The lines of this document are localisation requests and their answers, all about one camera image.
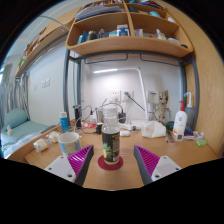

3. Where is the wooden shelf unit with items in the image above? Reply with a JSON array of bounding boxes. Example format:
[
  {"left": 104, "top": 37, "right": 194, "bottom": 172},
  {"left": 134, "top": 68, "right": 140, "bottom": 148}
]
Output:
[{"left": 65, "top": 0, "right": 194, "bottom": 58}]

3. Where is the crumpled white plastic bag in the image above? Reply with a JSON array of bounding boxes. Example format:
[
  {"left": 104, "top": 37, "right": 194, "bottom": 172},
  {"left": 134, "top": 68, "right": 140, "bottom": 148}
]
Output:
[{"left": 141, "top": 120, "right": 167, "bottom": 139}]

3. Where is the small white box device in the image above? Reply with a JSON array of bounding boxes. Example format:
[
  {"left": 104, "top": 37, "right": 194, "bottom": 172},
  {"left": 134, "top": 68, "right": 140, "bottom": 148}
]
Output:
[{"left": 146, "top": 90, "right": 158, "bottom": 105}]

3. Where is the bed with teal sheet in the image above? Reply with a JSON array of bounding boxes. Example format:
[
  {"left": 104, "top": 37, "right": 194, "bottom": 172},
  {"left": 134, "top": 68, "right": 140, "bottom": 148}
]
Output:
[{"left": 0, "top": 120, "right": 59, "bottom": 159}]

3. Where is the clear blue pump bottle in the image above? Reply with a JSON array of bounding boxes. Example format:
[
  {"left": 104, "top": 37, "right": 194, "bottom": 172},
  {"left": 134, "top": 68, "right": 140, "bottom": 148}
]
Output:
[{"left": 183, "top": 91, "right": 195, "bottom": 129}]

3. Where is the blue tube with white cap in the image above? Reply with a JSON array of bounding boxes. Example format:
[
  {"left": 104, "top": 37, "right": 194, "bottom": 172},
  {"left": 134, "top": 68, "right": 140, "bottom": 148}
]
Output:
[{"left": 59, "top": 111, "right": 70, "bottom": 133}]

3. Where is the white mug with blue map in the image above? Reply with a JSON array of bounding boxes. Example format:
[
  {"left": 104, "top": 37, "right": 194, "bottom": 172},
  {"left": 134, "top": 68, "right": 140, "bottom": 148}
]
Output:
[{"left": 57, "top": 131, "right": 83, "bottom": 158}]

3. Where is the small white plush toy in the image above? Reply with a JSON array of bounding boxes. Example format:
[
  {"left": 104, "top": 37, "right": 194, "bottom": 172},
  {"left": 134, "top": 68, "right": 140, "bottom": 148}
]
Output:
[{"left": 5, "top": 124, "right": 14, "bottom": 136}]

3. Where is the wrapped pale bread bun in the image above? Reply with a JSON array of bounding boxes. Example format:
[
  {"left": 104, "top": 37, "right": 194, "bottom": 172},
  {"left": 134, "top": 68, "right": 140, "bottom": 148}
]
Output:
[
  {"left": 46, "top": 130, "right": 61, "bottom": 144},
  {"left": 33, "top": 138, "right": 49, "bottom": 153}
]

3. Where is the white power strip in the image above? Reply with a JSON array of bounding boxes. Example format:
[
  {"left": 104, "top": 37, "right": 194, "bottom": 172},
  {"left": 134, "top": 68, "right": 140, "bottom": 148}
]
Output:
[{"left": 118, "top": 122, "right": 146, "bottom": 132}]

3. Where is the brown tree creature figurine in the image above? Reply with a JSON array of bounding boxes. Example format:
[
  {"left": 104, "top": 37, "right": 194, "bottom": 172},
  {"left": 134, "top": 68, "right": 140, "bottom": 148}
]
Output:
[{"left": 154, "top": 89, "right": 172, "bottom": 125}]

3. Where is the small green packet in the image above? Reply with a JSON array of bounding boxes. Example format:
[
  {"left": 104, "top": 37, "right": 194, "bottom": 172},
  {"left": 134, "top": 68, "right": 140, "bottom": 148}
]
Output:
[{"left": 195, "top": 138, "right": 209, "bottom": 147}]

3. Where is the grey metal frame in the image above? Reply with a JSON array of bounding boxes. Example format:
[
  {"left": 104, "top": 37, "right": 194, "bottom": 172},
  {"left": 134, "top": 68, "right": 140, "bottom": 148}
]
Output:
[{"left": 63, "top": 48, "right": 200, "bottom": 134}]

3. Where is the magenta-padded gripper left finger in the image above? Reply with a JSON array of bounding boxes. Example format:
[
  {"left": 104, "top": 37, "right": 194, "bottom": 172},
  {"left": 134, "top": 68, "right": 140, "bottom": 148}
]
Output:
[{"left": 43, "top": 144, "right": 95, "bottom": 187}]

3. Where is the flat round red coaster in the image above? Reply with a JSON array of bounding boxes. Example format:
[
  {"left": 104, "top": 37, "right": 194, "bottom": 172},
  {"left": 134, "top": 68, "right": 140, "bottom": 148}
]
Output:
[{"left": 97, "top": 154, "right": 124, "bottom": 171}]

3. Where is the small black jar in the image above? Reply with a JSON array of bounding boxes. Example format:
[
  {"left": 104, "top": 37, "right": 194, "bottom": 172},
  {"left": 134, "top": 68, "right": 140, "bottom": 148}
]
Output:
[{"left": 95, "top": 122, "right": 104, "bottom": 135}]

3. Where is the teal pillow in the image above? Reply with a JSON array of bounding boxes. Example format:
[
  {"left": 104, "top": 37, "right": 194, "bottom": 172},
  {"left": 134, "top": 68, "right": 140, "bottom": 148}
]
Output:
[{"left": 3, "top": 107, "right": 29, "bottom": 129}]

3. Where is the clear bottle with dark label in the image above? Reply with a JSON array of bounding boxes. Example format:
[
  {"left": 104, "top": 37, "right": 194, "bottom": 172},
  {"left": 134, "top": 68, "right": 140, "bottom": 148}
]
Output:
[{"left": 101, "top": 104, "right": 121, "bottom": 166}]

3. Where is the black electric shaver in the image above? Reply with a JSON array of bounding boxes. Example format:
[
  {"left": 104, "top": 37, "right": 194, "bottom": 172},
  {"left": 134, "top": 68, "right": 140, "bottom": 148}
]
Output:
[{"left": 73, "top": 104, "right": 83, "bottom": 128}]

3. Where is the white desk lamp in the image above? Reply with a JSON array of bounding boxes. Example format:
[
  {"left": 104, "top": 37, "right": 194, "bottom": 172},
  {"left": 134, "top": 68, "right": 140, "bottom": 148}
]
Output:
[{"left": 93, "top": 67, "right": 149, "bottom": 122}]

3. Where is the white wall outlet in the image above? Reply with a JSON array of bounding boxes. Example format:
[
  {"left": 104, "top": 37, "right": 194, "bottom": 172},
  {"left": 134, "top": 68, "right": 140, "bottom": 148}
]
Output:
[
  {"left": 120, "top": 89, "right": 134, "bottom": 102},
  {"left": 108, "top": 89, "right": 121, "bottom": 102}
]

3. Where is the grey striped curtain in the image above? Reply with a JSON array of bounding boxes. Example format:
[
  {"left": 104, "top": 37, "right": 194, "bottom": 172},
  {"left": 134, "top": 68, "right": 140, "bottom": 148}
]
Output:
[{"left": 0, "top": 63, "right": 31, "bottom": 121}]

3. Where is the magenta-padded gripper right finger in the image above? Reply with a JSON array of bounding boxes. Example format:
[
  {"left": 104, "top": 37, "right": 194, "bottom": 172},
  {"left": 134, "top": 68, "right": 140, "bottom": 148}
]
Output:
[{"left": 133, "top": 144, "right": 183, "bottom": 187}]

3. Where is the dark green round container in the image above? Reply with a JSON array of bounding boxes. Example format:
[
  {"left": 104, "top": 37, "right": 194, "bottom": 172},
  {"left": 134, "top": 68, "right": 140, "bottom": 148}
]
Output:
[{"left": 165, "top": 120, "right": 175, "bottom": 132}]

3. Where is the white red-pump lotion bottle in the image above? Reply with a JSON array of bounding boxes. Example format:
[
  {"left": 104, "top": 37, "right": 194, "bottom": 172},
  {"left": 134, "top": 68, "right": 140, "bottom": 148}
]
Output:
[{"left": 172, "top": 100, "right": 188, "bottom": 141}]

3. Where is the black charger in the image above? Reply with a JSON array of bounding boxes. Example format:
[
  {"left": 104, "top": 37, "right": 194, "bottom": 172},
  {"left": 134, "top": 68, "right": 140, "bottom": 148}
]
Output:
[{"left": 118, "top": 112, "right": 127, "bottom": 124}]

